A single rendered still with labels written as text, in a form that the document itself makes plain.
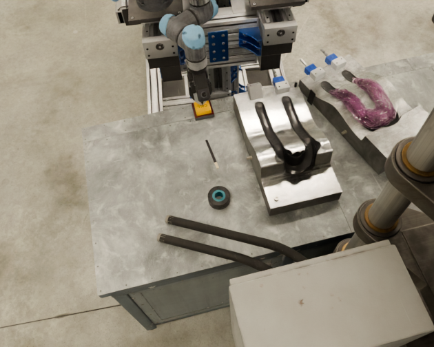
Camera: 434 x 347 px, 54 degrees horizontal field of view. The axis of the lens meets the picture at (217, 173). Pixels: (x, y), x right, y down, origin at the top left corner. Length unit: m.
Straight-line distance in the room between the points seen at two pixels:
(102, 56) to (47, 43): 0.46
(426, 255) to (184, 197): 0.86
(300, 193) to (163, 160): 0.54
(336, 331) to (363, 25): 2.91
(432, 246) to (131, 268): 0.92
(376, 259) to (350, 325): 0.12
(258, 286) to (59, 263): 1.85
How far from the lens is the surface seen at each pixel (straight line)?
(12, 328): 2.48
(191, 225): 1.45
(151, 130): 1.74
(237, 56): 2.05
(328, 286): 0.75
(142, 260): 1.49
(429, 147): 0.75
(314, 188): 1.52
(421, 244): 1.03
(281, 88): 1.69
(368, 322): 0.75
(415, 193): 0.80
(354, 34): 3.37
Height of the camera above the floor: 2.18
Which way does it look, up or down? 60 degrees down
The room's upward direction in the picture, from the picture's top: 5 degrees counter-clockwise
